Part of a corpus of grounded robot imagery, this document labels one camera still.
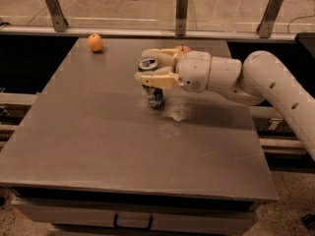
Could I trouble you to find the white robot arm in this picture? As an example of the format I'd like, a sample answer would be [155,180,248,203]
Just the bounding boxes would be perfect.
[135,48,315,159]

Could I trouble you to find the blue silver redbull can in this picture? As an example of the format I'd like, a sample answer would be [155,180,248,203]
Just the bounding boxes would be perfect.
[136,56,165,108]

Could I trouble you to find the orange fruit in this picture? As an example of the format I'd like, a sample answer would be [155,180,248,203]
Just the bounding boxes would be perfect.
[88,34,103,52]

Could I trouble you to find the grey metal rail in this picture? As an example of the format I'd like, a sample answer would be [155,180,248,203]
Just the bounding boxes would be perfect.
[0,25,295,42]

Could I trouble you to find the black drawer handle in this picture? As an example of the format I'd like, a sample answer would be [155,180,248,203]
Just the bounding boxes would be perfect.
[113,213,154,230]

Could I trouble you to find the right metal rail bracket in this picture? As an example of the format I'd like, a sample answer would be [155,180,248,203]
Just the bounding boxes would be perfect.
[256,0,284,38]

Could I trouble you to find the red apple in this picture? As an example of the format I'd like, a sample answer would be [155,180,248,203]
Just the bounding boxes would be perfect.
[175,45,191,54]

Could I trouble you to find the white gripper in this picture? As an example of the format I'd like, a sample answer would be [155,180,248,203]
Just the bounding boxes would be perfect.
[135,48,212,92]

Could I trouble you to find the left metal rail bracket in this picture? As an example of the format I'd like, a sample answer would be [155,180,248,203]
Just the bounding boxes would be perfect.
[45,0,69,32]

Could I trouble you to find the metal rail bracket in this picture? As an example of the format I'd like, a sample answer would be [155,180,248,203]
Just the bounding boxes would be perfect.
[175,0,188,36]
[256,0,284,38]
[45,0,69,32]

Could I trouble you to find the middle metal rail bracket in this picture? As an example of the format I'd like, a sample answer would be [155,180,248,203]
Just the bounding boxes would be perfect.
[175,0,188,36]

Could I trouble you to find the grey cabinet drawer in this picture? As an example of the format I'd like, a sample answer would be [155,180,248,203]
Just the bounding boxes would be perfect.
[12,198,257,236]

